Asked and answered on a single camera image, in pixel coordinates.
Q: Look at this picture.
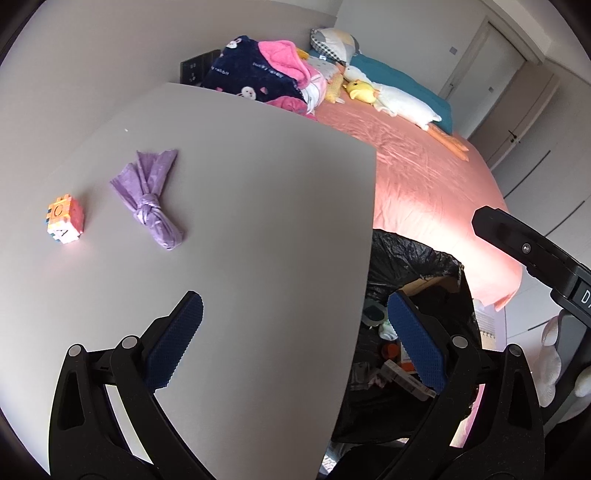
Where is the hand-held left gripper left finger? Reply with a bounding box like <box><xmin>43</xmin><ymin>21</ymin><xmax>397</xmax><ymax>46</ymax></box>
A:
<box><xmin>48</xmin><ymin>291</ymin><xmax>213</xmax><ymax>480</ymax></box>

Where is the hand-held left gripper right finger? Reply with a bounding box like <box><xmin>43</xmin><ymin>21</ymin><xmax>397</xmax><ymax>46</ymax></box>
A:
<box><xmin>330</xmin><ymin>290</ymin><xmax>546</xmax><ymax>480</ymax></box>

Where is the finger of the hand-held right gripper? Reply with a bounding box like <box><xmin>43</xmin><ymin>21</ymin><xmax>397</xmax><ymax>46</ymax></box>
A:
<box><xmin>471</xmin><ymin>206</ymin><xmax>591</xmax><ymax>289</ymax></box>

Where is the black trash bag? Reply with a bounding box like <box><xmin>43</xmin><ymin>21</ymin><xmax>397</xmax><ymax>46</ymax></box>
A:
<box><xmin>330</xmin><ymin>228</ymin><xmax>484</xmax><ymax>444</ymax></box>

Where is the person's right hand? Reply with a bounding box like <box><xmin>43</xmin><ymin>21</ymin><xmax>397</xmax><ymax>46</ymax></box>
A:
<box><xmin>529</xmin><ymin>309</ymin><xmax>567</xmax><ymax>408</ymax></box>

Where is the brown cardboard box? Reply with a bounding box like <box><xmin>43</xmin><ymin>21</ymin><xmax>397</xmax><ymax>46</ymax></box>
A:
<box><xmin>398</xmin><ymin>275</ymin><xmax>461</xmax><ymax>296</ymax></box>

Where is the white wardrobe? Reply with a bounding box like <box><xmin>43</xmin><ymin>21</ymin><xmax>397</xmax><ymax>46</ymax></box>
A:
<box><xmin>468</xmin><ymin>69</ymin><xmax>591</xmax><ymax>243</ymax></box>

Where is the knotted purple plastic bag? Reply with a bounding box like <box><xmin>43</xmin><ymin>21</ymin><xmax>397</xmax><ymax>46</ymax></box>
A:
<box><xmin>110</xmin><ymin>148</ymin><xmax>184</xmax><ymax>252</ymax></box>

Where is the colourful foam cube toy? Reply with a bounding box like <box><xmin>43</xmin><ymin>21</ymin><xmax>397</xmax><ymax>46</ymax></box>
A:
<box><xmin>46</xmin><ymin>194</ymin><xmax>86</xmax><ymax>246</ymax></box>

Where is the white room door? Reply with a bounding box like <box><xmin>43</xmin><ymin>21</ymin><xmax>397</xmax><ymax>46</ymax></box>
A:
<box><xmin>438</xmin><ymin>22</ymin><xmax>528</xmax><ymax>139</ymax></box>

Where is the white goose plush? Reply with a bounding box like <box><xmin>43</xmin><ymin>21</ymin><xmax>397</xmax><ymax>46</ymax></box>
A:
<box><xmin>344</xmin><ymin>65</ymin><xmax>470</xmax><ymax>162</ymax></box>

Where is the teal pillow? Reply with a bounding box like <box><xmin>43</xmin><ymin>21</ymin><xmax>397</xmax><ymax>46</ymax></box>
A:
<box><xmin>348</xmin><ymin>53</ymin><xmax>452</xmax><ymax>135</ymax></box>

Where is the yellow duck plush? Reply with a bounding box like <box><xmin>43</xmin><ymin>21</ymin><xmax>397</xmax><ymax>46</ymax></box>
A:
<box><xmin>342</xmin><ymin>79</ymin><xmax>380</xmax><ymax>103</ymax></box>

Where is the checkered pillow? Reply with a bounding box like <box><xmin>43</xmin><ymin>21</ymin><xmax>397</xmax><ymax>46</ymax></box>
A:
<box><xmin>310</xmin><ymin>28</ymin><xmax>361</xmax><ymax>66</ymax></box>

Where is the navy printed blanket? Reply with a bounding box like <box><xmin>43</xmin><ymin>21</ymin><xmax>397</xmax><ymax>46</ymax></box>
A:
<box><xmin>203</xmin><ymin>36</ymin><xmax>308</xmax><ymax>114</ymax></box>

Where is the pink fleece cloth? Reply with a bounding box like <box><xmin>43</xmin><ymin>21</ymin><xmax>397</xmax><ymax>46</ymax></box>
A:
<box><xmin>257</xmin><ymin>40</ymin><xmax>327</xmax><ymax>121</ymax></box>

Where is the black wall socket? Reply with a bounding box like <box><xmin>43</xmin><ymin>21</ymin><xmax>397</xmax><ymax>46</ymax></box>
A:
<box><xmin>179</xmin><ymin>50</ymin><xmax>221</xmax><ymax>86</ymax></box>

